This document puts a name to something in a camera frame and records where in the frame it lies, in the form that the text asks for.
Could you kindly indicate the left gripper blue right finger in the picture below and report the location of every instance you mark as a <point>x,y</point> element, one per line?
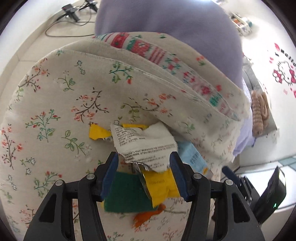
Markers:
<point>180,175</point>

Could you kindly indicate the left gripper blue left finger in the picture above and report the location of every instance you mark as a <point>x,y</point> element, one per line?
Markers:
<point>107,175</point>

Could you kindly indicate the green yellow scrub sponge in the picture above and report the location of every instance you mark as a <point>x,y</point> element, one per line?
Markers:
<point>127,195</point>

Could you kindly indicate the yellow white torn wrapper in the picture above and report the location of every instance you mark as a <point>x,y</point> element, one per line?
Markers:
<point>149,148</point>

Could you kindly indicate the light blue brown carton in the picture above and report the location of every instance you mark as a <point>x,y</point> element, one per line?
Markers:
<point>190,155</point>

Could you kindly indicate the orange red wrapper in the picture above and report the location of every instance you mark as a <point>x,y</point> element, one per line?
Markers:
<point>142,217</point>

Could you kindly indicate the floral beige bed cover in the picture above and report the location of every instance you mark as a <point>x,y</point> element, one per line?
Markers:
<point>45,130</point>

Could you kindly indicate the purple blanket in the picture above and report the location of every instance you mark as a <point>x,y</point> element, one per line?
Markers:
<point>180,34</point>

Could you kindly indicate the white shelf with items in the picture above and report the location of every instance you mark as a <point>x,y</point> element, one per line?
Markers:
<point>242,26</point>

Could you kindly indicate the black device on floor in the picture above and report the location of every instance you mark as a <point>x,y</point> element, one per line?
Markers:
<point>69,10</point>

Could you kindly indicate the hello kitty wall sticker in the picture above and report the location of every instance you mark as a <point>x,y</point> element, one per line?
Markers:
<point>283,68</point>

